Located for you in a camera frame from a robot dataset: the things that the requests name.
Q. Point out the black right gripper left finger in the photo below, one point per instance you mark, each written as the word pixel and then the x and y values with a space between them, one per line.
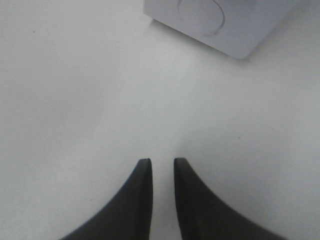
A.
pixel 128 215

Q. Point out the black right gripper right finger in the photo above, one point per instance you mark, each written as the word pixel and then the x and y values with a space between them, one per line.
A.
pixel 203 216

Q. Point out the white microwave oven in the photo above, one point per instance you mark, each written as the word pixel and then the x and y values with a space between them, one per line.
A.
pixel 234 27

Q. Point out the round white door button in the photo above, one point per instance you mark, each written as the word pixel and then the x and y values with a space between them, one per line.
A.
pixel 205 17

